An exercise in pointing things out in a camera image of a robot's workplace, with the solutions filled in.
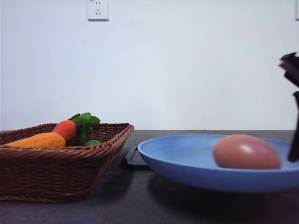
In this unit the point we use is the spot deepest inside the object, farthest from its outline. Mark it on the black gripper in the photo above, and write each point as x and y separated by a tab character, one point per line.
290	65

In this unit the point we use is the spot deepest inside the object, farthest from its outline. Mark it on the brown egg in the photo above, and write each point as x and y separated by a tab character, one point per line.
240	151

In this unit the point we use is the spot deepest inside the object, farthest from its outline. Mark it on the blue plate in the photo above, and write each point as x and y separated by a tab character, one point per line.
189	160

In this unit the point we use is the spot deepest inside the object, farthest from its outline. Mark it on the brown wicker basket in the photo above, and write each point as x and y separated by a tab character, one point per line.
68	174

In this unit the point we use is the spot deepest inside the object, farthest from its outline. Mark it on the black serving tray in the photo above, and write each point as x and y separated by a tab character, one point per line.
133	158

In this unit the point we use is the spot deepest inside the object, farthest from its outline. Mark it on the green toy chili pepper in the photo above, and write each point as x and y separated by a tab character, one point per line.
83	131

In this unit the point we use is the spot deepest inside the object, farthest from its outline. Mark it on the orange-red toy carrot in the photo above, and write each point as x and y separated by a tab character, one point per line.
68	128

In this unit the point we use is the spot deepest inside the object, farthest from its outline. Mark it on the yellow toy corn cob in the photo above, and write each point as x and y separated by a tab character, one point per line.
44	140

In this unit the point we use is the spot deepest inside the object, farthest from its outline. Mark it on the white wall power socket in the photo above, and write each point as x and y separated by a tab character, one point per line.
98	10

